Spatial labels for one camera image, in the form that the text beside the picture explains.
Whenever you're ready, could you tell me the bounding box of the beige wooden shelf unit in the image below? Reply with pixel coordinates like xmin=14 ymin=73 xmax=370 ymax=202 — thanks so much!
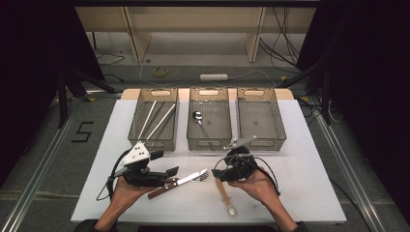
xmin=74 ymin=6 xmax=317 ymax=64

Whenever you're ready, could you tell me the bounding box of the person's left hand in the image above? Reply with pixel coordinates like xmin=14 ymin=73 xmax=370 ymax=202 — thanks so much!
xmin=109 ymin=165 xmax=159 ymax=218

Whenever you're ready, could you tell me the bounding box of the wooden-handled fork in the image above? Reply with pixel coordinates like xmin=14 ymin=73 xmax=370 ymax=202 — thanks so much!
xmin=165 ymin=171 xmax=211 ymax=185

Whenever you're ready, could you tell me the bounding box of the translucent grey plastic bin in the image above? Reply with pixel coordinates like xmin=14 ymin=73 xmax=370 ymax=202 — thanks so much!
xmin=128 ymin=87 xmax=180 ymax=152
xmin=236 ymin=87 xmax=287 ymax=152
xmin=187 ymin=87 xmax=233 ymax=152

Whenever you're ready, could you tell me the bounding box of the white chopstick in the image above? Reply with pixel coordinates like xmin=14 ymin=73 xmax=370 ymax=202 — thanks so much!
xmin=143 ymin=102 xmax=178 ymax=143
xmin=137 ymin=99 xmax=159 ymax=141

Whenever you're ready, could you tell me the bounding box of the white power strip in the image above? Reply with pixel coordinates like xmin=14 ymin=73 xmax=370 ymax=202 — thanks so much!
xmin=199 ymin=73 xmax=229 ymax=82

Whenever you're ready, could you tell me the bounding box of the black metal stand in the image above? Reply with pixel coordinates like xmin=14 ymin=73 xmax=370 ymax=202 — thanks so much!
xmin=278 ymin=61 xmax=333 ymax=126
xmin=57 ymin=66 xmax=119 ymax=130

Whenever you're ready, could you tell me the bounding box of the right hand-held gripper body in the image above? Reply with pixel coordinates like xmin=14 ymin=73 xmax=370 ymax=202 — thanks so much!
xmin=221 ymin=135 xmax=259 ymax=183

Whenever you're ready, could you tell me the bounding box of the yellow tape roll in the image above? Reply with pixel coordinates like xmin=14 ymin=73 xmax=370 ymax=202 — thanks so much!
xmin=152 ymin=66 xmax=170 ymax=77

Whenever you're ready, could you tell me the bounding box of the person's right hand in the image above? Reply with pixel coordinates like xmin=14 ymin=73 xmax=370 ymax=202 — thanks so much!
xmin=226 ymin=165 xmax=281 ymax=211

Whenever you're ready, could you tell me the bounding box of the wooden-handled knife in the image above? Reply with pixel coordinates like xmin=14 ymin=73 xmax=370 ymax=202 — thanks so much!
xmin=147 ymin=168 xmax=209 ymax=200

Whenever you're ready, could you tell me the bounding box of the thin black floor cable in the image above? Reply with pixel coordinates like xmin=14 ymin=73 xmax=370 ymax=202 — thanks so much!
xmin=96 ymin=52 xmax=126 ymax=82

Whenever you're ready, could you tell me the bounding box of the black curtain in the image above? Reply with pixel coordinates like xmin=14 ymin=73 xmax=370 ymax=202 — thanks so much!
xmin=296 ymin=0 xmax=410 ymax=223
xmin=0 ymin=0 xmax=105 ymax=188

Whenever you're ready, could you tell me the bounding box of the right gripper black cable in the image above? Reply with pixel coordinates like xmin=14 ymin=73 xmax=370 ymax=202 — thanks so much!
xmin=212 ymin=154 xmax=281 ymax=197

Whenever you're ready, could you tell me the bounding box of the white floor cable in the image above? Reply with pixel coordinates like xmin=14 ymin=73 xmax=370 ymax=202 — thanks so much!
xmin=138 ymin=57 xmax=278 ymax=89

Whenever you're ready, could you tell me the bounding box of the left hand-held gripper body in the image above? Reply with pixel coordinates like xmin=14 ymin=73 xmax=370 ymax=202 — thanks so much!
xmin=109 ymin=140 xmax=169 ymax=189

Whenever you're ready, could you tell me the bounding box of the white table sheet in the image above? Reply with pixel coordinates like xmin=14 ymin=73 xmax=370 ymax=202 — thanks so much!
xmin=71 ymin=99 xmax=347 ymax=225

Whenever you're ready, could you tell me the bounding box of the wooden-handled utensil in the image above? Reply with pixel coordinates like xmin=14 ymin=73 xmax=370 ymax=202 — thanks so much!
xmin=215 ymin=177 xmax=238 ymax=219

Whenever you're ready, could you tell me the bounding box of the bundle of black cables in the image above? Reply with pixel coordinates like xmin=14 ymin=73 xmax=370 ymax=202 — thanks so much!
xmin=259 ymin=7 xmax=303 ymax=71

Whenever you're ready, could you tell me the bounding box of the metal floor rail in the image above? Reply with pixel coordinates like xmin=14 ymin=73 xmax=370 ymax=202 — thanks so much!
xmin=0 ymin=96 xmax=85 ymax=232
xmin=313 ymin=110 xmax=386 ymax=232

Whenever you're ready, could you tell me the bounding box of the metal spoon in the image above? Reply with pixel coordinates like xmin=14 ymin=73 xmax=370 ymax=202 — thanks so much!
xmin=191 ymin=110 xmax=216 ymax=152

